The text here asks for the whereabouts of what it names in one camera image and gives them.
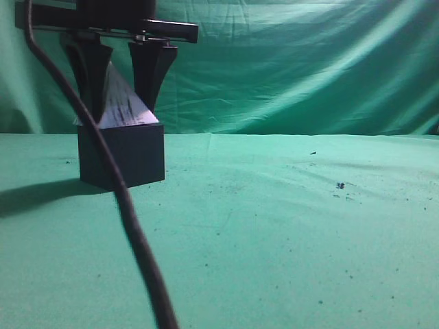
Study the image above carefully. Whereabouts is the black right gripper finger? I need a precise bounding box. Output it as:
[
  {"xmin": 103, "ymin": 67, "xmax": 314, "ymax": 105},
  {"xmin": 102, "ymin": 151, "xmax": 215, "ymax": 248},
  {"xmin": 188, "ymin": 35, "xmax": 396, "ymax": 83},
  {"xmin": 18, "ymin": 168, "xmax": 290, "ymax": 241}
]
[{"xmin": 128, "ymin": 40, "xmax": 178, "ymax": 110}]

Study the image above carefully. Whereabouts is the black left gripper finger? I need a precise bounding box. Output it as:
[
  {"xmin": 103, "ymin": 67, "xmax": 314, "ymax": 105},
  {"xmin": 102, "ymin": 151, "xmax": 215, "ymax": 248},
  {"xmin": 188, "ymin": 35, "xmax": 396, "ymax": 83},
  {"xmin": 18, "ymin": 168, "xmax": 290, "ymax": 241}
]
[{"xmin": 60, "ymin": 32, "xmax": 113, "ymax": 123}]

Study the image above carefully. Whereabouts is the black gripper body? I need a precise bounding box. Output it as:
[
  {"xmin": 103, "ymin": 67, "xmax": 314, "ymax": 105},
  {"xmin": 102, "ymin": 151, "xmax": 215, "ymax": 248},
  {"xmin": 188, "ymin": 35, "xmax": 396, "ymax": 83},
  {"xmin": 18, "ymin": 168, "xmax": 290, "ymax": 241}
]
[{"xmin": 14, "ymin": 1, "xmax": 199, "ymax": 44}]

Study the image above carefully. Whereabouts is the white marbled square pyramid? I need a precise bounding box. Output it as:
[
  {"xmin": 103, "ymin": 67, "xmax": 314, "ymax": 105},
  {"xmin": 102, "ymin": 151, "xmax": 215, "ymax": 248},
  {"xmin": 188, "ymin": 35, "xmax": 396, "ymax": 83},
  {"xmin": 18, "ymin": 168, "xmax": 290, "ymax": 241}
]
[{"xmin": 72, "ymin": 60, "xmax": 160, "ymax": 130}]

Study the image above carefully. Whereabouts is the dark purple cube block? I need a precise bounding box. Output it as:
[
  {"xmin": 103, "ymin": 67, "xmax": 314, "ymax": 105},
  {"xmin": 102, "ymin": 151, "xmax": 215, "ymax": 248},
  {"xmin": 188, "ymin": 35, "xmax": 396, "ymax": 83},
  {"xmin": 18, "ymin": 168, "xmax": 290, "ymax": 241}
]
[{"xmin": 77, "ymin": 123, "xmax": 165, "ymax": 191}]

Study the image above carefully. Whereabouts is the green backdrop cloth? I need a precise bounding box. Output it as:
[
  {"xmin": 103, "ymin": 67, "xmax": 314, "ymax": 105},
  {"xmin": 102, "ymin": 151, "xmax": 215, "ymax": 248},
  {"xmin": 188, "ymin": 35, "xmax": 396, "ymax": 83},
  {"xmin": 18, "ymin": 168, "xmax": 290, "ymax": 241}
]
[{"xmin": 0, "ymin": 0, "xmax": 439, "ymax": 136}]

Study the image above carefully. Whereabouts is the green table cloth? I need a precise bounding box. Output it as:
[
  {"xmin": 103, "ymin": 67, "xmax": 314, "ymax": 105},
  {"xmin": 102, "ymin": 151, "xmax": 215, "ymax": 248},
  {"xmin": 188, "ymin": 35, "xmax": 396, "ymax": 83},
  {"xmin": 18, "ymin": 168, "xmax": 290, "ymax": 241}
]
[{"xmin": 1, "ymin": 134, "xmax": 438, "ymax": 328}]

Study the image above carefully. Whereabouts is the black cable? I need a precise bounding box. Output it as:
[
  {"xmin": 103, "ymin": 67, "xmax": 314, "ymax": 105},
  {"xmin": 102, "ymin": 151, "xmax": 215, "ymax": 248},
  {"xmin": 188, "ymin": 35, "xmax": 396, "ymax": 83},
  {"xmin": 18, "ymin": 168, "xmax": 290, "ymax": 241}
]
[{"xmin": 22, "ymin": 0, "xmax": 180, "ymax": 329}]

